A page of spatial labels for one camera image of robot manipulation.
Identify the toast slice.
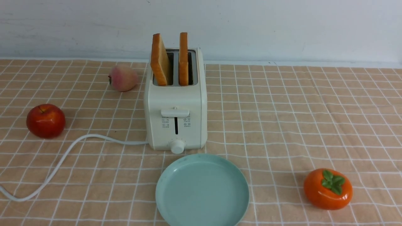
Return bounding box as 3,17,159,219
179,32,189,86
150,33,173,86

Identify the white two-slot toaster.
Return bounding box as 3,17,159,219
144,48,207,154

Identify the light green round plate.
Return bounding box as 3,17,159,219
155,153,250,226

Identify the orange checkered tablecloth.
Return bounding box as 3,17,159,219
0,60,402,226

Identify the pink peach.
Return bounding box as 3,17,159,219
108,64,139,92

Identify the orange persimmon with green leaves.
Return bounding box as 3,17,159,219
303,168,353,210

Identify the red apple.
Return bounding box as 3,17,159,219
26,103,66,139

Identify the white toaster power cable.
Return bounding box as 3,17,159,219
0,134,149,202

